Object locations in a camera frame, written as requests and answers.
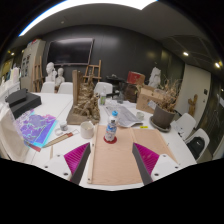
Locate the long ceiling light strip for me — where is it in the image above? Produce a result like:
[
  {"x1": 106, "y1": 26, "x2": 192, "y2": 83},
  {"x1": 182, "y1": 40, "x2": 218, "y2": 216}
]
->
[{"x1": 18, "y1": 0, "x2": 158, "y2": 38}]

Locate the purple holographic board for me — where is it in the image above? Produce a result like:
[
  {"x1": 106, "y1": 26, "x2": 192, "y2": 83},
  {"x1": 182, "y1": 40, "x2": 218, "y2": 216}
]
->
[{"x1": 13, "y1": 110, "x2": 58, "y2": 149}]

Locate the wooden mannequin figure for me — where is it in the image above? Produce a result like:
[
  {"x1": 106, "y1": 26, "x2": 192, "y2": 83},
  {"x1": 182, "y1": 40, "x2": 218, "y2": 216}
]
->
[{"x1": 187, "y1": 93, "x2": 199, "y2": 118}]

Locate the white cabinet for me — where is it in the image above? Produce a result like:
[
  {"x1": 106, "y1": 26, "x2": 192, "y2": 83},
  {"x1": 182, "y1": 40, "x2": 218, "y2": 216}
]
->
[{"x1": 20, "y1": 39, "x2": 47, "y2": 93}]

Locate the blue-capped white drink bottle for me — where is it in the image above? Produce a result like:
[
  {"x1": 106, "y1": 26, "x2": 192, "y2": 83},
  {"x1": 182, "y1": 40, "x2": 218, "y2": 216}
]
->
[{"x1": 104, "y1": 110, "x2": 120, "y2": 143}]

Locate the white chair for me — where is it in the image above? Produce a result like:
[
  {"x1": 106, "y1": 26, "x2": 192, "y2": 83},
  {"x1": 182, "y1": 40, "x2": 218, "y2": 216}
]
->
[
  {"x1": 93, "y1": 81, "x2": 114, "y2": 96},
  {"x1": 173, "y1": 112, "x2": 198, "y2": 141},
  {"x1": 184, "y1": 128, "x2": 217, "y2": 162},
  {"x1": 40, "y1": 81, "x2": 56, "y2": 94},
  {"x1": 57, "y1": 81, "x2": 74, "y2": 95}
]

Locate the white-lidded small jar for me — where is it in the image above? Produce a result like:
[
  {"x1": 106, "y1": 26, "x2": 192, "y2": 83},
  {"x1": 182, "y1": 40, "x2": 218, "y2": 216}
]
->
[{"x1": 59, "y1": 121, "x2": 69, "y2": 132}]

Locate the white canvas panel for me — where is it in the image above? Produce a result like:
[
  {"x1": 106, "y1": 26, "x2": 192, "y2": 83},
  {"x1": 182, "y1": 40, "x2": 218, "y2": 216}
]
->
[{"x1": 0, "y1": 104, "x2": 30, "y2": 163}]

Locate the black wall screen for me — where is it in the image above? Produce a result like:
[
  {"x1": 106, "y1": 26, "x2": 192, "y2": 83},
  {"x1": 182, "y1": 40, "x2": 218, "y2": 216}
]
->
[{"x1": 46, "y1": 37, "x2": 95, "y2": 66}]

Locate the large white plaster bust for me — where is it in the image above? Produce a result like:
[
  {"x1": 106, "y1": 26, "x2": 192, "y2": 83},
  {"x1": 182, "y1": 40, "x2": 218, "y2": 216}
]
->
[{"x1": 44, "y1": 61, "x2": 58, "y2": 83}]

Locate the white plaster figure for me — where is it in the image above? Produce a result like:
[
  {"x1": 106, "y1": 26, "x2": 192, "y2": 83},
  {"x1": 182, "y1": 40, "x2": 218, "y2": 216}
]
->
[{"x1": 148, "y1": 66, "x2": 162, "y2": 88}]

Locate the white ceramic mug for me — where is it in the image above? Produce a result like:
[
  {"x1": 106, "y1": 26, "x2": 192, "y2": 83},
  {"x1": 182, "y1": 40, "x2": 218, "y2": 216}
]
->
[{"x1": 79, "y1": 120, "x2": 96, "y2": 140}]

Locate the golden sculpture on wooden board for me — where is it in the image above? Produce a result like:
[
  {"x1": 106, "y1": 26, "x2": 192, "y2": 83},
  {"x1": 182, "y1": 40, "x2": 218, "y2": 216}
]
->
[{"x1": 65, "y1": 69, "x2": 102, "y2": 126}]

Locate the red box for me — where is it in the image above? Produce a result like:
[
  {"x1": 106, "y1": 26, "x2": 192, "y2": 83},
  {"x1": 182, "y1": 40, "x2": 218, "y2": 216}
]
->
[{"x1": 126, "y1": 70, "x2": 146, "y2": 86}]

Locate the grey plant saucer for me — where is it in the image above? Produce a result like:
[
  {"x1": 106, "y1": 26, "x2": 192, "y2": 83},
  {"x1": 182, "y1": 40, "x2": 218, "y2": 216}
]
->
[{"x1": 148, "y1": 115, "x2": 173, "y2": 133}]

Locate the dried plant in grey pot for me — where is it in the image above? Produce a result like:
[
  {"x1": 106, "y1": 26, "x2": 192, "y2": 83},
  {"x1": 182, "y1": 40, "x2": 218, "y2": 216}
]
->
[{"x1": 150, "y1": 78, "x2": 183, "y2": 130}]

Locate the thick black flat box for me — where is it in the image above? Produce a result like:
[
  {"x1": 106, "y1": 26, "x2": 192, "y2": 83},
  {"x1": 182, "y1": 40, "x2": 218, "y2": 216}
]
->
[{"x1": 9, "y1": 92, "x2": 43, "y2": 120}]

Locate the black backpack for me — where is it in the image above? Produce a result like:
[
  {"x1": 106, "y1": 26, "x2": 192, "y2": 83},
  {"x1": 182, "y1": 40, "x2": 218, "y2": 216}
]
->
[{"x1": 187, "y1": 136, "x2": 207, "y2": 159}]

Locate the green-labelled white spray bottle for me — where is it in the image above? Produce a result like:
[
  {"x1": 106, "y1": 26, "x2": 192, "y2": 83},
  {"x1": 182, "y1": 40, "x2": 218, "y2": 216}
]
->
[{"x1": 99, "y1": 85, "x2": 108, "y2": 106}]

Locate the grey printed newspaper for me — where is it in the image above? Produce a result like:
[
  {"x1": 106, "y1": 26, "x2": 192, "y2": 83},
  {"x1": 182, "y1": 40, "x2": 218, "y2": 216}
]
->
[{"x1": 104, "y1": 103, "x2": 144, "y2": 128}]

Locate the wooden easel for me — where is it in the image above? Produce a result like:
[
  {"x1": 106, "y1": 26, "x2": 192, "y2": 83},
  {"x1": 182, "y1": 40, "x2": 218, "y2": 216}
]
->
[
  {"x1": 83, "y1": 59, "x2": 103, "y2": 84},
  {"x1": 32, "y1": 55, "x2": 44, "y2": 93}
]

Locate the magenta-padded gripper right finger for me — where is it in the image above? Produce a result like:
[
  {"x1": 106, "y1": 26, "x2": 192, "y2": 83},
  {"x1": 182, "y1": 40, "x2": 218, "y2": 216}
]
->
[{"x1": 132, "y1": 142, "x2": 183, "y2": 186}]

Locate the thin black flat box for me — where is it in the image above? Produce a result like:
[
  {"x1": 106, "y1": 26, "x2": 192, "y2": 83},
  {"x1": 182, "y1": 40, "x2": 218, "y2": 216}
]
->
[{"x1": 4, "y1": 88, "x2": 28, "y2": 108}]

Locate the small white plaster bust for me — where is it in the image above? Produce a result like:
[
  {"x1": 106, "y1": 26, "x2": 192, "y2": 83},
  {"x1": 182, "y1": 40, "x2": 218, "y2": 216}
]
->
[{"x1": 54, "y1": 67, "x2": 66, "y2": 88}]

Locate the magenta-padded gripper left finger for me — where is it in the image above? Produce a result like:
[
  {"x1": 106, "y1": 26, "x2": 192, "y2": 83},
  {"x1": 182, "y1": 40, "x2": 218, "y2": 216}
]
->
[{"x1": 42, "y1": 142, "x2": 92, "y2": 186}]

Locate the brown cardboard box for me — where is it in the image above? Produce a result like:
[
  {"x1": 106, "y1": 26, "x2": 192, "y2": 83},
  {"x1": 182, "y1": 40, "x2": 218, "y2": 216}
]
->
[{"x1": 135, "y1": 84, "x2": 166, "y2": 114}]

